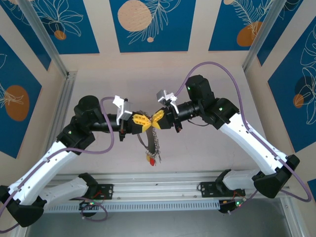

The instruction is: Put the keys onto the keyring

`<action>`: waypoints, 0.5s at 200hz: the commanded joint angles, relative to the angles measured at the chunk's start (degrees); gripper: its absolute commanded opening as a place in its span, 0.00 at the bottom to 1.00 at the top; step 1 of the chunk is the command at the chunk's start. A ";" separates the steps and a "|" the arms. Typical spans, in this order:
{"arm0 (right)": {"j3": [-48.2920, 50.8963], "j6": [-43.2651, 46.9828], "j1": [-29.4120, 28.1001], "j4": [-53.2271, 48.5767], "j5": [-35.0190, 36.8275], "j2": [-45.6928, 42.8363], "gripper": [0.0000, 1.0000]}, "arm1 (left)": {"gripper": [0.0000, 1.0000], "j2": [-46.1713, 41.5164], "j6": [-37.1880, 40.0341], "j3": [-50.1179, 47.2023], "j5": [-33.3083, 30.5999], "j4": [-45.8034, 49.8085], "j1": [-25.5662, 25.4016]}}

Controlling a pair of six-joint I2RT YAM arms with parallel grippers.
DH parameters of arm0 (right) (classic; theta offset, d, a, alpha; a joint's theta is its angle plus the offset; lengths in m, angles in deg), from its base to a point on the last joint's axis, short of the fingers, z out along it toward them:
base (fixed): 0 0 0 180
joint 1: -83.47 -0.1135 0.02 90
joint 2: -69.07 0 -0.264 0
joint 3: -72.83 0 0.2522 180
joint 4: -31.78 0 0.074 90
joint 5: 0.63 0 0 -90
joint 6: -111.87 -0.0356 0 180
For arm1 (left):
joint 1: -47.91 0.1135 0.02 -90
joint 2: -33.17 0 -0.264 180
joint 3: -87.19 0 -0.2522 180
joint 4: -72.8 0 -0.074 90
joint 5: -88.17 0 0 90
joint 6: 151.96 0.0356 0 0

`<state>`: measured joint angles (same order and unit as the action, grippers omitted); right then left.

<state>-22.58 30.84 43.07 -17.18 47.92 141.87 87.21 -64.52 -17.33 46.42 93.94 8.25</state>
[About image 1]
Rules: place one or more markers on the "red key tag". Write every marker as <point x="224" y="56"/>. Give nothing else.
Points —
<point x="152" y="162"/>

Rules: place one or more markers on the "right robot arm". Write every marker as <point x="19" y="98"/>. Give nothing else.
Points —
<point x="254" y="143"/>

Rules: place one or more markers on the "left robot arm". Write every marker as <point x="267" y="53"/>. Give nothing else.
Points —
<point x="42" y="168"/>

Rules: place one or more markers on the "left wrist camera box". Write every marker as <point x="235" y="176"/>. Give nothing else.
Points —
<point x="124" y="109"/>

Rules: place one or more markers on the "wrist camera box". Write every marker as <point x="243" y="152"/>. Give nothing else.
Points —
<point x="164" y="96"/>
<point x="124" y="109"/>

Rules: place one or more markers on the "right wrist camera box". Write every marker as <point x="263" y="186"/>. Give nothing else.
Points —
<point x="164" y="96"/>

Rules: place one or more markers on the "aluminium side rail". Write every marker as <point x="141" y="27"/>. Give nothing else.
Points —
<point x="67" y="91"/>

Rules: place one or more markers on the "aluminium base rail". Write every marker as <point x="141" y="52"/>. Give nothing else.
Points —
<point x="158" y="187"/>

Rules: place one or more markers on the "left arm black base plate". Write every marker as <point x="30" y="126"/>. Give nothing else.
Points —
<point x="108" y="191"/>

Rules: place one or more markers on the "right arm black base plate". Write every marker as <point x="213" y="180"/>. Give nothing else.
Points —
<point x="206" y="188"/>

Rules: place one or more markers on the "aluminium frame post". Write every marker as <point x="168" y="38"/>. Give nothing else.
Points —
<point x="266" y="32"/>
<point x="44" y="37"/>

